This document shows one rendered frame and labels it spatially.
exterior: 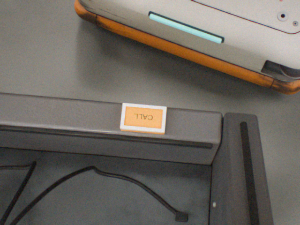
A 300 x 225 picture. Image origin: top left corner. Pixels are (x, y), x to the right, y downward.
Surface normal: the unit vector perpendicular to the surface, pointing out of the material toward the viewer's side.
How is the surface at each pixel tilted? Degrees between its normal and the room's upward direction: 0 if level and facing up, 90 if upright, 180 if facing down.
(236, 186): 43
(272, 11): 0
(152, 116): 0
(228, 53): 90
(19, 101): 0
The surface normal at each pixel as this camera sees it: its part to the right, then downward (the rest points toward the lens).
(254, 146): 0.06, -0.85
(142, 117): 0.00, -0.28
